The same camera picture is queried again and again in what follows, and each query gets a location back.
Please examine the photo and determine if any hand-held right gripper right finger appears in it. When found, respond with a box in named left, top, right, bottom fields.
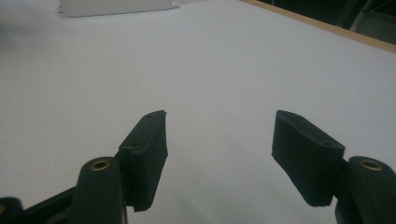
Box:
left=271, top=109, right=396, bottom=224

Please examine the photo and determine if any dark metal stand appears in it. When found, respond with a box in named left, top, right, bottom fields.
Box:
left=335, top=0, right=396, bottom=45

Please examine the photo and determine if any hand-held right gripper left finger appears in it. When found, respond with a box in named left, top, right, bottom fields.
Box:
left=74, top=109, right=169, bottom=224

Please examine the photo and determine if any white plastic box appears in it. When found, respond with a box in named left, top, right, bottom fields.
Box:
left=57, top=0, right=180, bottom=19

